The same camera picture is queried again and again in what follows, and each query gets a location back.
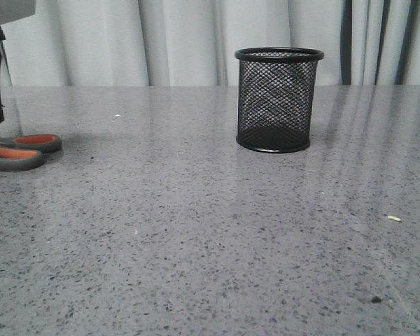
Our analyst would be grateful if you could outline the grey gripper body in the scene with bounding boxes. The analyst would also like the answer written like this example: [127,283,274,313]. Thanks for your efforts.
[0,0,36,41]

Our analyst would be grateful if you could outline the grey and orange scissors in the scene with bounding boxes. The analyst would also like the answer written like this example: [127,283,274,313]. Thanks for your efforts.
[0,134,62,172]

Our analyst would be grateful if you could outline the black mesh pen bucket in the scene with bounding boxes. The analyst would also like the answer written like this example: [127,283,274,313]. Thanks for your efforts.
[234,47,324,153]

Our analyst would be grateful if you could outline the grey curtain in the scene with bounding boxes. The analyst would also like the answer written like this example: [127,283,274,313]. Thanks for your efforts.
[1,1,420,86]

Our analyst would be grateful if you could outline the small black debris speck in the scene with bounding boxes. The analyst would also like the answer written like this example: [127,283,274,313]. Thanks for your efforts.
[371,296,382,303]

